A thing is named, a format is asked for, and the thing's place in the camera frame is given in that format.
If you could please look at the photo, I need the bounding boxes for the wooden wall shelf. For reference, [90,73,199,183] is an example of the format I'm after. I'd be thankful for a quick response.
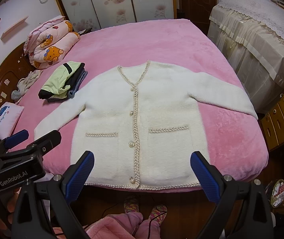
[0,16,29,40]

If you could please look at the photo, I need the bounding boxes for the pink pajama legs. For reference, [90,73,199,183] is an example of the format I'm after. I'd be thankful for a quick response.
[86,212,160,238]

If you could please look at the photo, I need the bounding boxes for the pink bear print quilt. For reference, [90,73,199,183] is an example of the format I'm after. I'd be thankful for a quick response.
[23,15,80,69]

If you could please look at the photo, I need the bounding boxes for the round decorated tin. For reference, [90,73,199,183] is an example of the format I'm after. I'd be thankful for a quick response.
[270,179,284,208]

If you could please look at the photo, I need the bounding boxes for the dark wooden door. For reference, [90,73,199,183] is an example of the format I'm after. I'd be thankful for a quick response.
[180,0,218,33]

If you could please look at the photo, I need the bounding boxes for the black folded garment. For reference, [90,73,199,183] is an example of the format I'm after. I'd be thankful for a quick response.
[38,61,87,103]

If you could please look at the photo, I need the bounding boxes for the white fuzzy cardigan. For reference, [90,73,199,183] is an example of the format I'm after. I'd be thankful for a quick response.
[34,61,257,190]

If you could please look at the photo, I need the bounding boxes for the wooden headboard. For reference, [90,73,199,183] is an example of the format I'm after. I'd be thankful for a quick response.
[0,42,35,140]

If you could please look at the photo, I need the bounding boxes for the blue grey folded garment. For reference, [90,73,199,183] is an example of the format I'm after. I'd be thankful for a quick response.
[67,70,87,99]

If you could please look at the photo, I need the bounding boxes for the patterned slipper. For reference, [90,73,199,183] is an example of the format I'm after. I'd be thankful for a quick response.
[148,205,167,224]
[124,196,139,214]

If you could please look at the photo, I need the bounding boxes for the lace covered furniture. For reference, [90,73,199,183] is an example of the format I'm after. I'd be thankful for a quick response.
[208,0,284,112]

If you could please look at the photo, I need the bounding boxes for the left patterned slipper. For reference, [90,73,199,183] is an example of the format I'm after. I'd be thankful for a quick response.
[124,196,139,214]

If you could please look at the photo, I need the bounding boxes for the right patterned slipper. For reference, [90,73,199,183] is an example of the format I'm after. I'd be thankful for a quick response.
[148,205,167,224]

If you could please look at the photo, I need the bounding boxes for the green folded garment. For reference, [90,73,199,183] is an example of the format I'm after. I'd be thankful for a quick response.
[38,61,85,99]

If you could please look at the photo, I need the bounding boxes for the floral wardrobe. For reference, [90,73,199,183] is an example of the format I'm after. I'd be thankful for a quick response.
[56,0,177,31]

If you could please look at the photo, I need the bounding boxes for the crumpled beige cloth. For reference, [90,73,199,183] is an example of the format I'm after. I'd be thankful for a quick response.
[11,70,42,101]

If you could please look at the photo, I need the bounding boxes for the white small pillow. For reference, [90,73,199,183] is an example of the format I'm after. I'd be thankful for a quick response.
[0,102,24,140]

